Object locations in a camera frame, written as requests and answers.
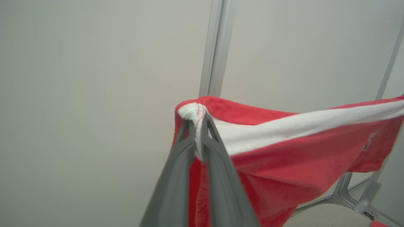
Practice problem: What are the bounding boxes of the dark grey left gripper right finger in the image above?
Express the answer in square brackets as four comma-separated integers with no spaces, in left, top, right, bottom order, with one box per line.
[201,113,261,227]

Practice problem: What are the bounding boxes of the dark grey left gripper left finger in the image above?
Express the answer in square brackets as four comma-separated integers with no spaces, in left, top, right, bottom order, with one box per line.
[139,119,196,227]

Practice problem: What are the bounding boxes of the red shorts with white stripes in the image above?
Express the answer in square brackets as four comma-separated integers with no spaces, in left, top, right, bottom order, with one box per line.
[170,95,404,227]

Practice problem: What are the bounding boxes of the grey wall base rail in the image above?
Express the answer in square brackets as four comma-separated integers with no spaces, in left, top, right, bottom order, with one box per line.
[295,194,340,212]

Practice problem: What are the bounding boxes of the grey metal partition post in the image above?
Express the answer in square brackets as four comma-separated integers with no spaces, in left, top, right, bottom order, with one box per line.
[198,0,238,98]
[333,19,404,207]

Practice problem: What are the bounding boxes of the grey cylindrical post foot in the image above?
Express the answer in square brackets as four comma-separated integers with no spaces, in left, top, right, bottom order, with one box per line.
[353,177,383,215]

